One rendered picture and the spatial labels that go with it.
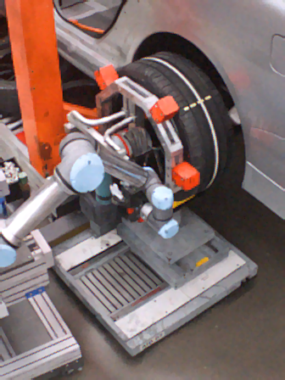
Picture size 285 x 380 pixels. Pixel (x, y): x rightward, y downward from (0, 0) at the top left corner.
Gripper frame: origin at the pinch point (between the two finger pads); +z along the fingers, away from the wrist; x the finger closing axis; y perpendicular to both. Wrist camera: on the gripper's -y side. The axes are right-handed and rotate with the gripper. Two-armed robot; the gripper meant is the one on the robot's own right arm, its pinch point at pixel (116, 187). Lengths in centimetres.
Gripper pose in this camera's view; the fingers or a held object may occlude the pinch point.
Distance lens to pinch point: 249.1
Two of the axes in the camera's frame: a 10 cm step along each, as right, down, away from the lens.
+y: -0.2, -7.4, -6.7
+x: -7.9, 4.2, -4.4
